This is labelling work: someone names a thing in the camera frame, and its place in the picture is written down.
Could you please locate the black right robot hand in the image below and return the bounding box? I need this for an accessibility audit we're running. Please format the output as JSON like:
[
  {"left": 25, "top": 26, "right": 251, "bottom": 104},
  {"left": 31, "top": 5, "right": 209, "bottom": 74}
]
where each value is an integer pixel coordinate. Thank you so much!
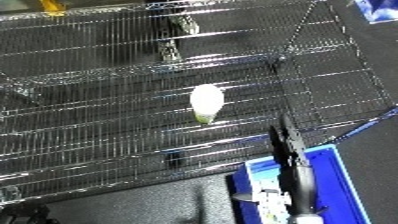
[{"left": 268, "top": 114, "right": 313, "bottom": 170}]

